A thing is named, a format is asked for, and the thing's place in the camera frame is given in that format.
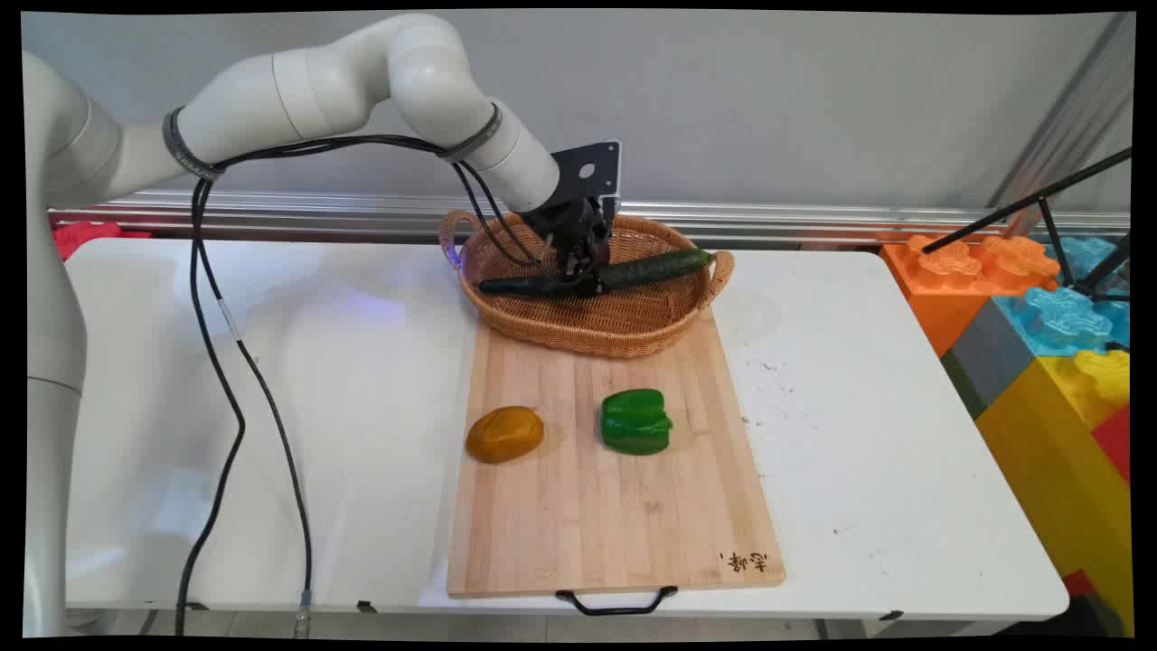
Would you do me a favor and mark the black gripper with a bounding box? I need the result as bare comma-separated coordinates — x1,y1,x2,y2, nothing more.
521,196,619,281

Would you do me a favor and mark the dark green cucumber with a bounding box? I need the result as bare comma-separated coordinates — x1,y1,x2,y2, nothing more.
477,249,715,298

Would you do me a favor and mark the woven wicker basket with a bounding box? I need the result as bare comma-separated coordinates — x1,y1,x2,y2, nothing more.
439,210,736,359

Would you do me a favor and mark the green bell pepper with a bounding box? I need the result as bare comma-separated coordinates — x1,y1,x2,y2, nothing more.
601,389,673,456

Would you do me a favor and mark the wooden cutting board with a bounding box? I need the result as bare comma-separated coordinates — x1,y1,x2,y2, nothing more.
447,307,785,617

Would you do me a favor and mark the orange giant building block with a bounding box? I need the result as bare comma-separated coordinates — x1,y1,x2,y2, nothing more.
880,234,1061,357

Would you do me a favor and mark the grey giant building block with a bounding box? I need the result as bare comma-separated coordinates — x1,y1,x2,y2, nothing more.
940,298,1037,419

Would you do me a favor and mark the black tripod stand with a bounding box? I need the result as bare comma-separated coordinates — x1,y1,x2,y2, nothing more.
922,146,1134,303

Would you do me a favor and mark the blue giant building block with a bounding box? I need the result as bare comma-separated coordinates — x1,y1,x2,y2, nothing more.
992,237,1133,357

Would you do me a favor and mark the red cloth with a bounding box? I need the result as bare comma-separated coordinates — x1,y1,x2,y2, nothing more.
52,221,153,261

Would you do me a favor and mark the yellow giant building block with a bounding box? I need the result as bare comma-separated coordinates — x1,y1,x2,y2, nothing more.
974,349,1134,634

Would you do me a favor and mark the red giant building block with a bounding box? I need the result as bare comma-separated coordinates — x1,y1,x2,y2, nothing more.
1090,405,1133,486

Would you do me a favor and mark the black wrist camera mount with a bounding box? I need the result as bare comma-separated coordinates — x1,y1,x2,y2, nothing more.
548,140,623,202

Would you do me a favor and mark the aluminium wall rail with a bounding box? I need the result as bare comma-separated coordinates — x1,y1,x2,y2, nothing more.
47,190,1131,250

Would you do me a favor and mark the black cable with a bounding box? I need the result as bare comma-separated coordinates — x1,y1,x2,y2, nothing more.
193,136,566,637
174,136,561,637

